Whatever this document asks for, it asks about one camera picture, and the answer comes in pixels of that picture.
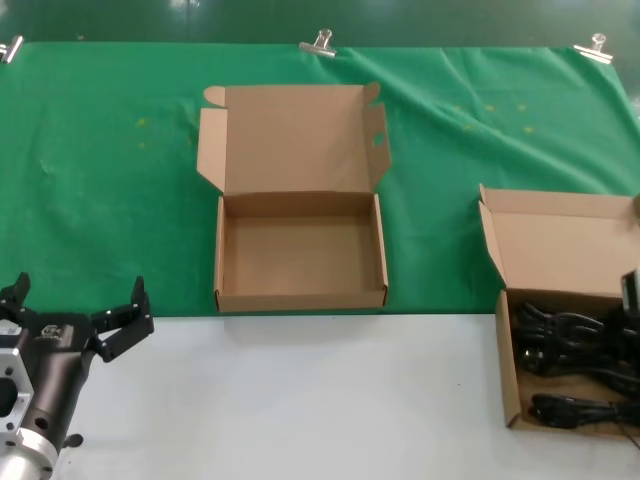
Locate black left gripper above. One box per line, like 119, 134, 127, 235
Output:
0, 272, 156, 447

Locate open cardboard box with hole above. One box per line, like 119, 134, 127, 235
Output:
196, 83, 393, 314

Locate green table cloth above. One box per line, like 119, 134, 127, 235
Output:
0, 41, 640, 319

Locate silver binder clip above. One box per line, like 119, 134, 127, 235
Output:
0, 34, 25, 65
572, 33, 614, 65
298, 28, 338, 61

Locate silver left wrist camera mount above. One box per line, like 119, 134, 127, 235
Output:
0, 319, 36, 436

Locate black power cable bundle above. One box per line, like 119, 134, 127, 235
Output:
522, 347, 640, 389
514, 301, 626, 351
528, 393, 640, 431

